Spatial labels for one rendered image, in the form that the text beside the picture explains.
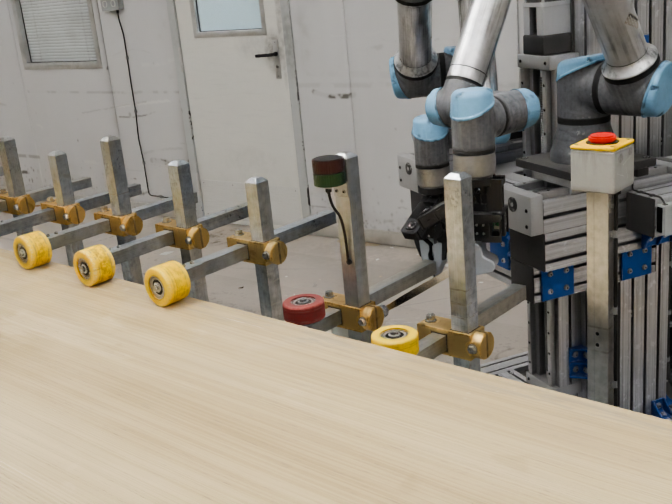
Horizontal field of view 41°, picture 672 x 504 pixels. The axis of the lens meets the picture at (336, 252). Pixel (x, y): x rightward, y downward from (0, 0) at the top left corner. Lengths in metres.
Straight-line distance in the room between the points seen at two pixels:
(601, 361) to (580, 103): 0.74
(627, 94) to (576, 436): 0.94
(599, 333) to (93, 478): 0.79
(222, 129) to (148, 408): 4.32
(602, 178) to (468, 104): 0.31
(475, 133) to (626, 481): 0.69
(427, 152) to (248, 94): 3.55
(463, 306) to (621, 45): 0.65
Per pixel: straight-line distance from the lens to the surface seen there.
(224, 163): 5.67
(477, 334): 1.59
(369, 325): 1.72
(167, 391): 1.42
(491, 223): 1.62
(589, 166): 1.36
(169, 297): 1.75
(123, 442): 1.30
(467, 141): 1.56
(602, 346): 1.47
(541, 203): 1.99
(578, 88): 2.03
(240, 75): 5.43
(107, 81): 6.32
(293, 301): 1.70
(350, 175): 1.66
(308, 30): 5.04
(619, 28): 1.88
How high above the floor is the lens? 1.50
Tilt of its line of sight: 18 degrees down
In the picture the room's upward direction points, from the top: 5 degrees counter-clockwise
